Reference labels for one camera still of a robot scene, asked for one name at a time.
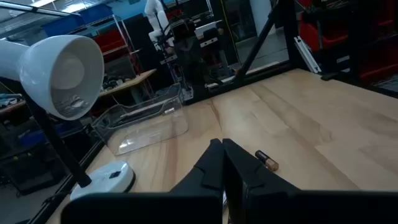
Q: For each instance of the clear plastic bin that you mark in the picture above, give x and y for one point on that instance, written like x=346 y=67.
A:
x=149 y=130

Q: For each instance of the silver aluminium mounting rail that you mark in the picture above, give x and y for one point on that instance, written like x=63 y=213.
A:
x=308 y=56

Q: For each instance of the white round pillar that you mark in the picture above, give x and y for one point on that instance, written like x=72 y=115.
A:
x=262 y=15

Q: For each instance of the wooden workbench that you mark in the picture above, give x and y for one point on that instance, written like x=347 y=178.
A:
x=130 y=81

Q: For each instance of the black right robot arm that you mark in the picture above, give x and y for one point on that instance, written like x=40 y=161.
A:
x=189 y=62

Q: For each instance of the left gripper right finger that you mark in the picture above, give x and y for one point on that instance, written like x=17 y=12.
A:
x=248 y=193

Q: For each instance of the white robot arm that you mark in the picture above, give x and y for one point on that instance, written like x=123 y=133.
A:
x=155 y=12

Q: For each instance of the blue storage bin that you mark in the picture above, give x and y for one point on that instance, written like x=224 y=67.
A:
x=77 y=20

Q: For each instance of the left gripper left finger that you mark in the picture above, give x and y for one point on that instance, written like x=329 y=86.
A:
x=199 y=199

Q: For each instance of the white desk lamp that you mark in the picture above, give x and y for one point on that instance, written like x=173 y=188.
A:
x=40 y=56

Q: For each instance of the red bin shelf rack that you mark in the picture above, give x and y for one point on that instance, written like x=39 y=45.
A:
x=110 y=40

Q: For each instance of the copper black battery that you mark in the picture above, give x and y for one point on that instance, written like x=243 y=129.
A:
x=266 y=160

